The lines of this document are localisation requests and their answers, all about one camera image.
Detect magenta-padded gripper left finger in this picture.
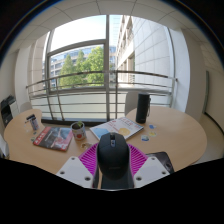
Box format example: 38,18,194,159
55,143,101,190

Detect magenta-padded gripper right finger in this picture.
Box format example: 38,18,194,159
127,143,170,190

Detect black computer mouse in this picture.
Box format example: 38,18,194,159
96,132,135,190

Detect black mouse pad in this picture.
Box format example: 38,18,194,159
145,151,175,175

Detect red and blue magazine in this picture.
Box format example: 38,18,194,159
32,125,74,153

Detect printed cup with plant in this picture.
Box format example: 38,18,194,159
70,121,87,141

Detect white printed booklet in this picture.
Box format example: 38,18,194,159
89,116,145,141

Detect black cylindrical bottle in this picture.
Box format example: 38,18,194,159
135,93,151,125

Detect white chair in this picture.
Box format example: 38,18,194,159
124,91,139,117
19,101,33,114
0,133,10,159

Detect metal balcony railing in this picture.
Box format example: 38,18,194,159
25,69,178,123

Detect black printer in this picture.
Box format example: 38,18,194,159
0,95,17,128

